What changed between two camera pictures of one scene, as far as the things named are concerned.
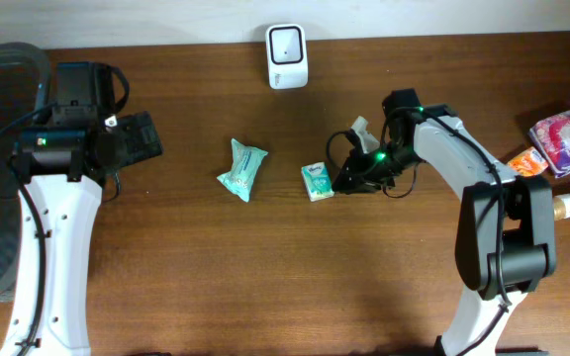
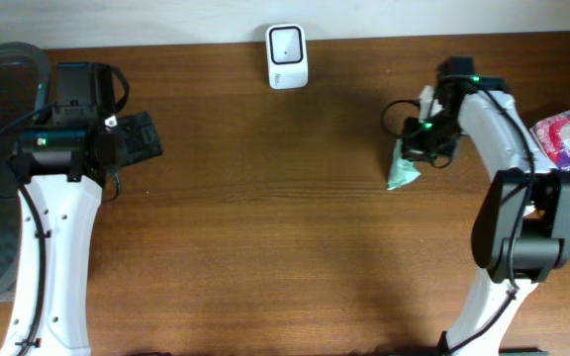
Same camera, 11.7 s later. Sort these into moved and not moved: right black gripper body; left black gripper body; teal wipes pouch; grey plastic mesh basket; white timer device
Moved: right black gripper body; teal wipes pouch
Not moved: grey plastic mesh basket; white timer device; left black gripper body
